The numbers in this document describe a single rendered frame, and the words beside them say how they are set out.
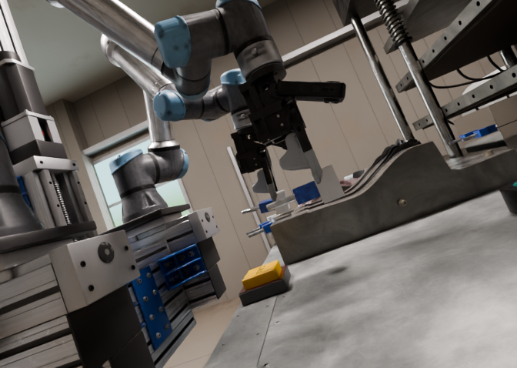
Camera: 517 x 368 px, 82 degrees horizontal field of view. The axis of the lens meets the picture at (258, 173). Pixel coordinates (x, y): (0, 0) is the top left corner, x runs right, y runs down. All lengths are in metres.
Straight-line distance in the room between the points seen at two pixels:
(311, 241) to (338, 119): 3.02
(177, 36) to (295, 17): 3.54
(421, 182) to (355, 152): 2.91
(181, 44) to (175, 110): 0.28
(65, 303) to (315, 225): 0.45
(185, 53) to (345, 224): 0.45
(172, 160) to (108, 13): 0.55
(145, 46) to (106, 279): 0.44
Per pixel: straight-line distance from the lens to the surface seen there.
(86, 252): 0.52
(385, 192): 0.66
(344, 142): 3.57
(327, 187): 0.49
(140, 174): 1.05
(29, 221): 0.65
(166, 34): 0.54
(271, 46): 0.55
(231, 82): 0.81
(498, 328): 0.30
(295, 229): 0.65
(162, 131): 1.12
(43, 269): 0.54
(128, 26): 0.70
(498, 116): 1.37
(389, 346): 0.30
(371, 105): 3.70
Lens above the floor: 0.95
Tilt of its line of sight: 5 degrees up
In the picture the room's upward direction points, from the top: 22 degrees counter-clockwise
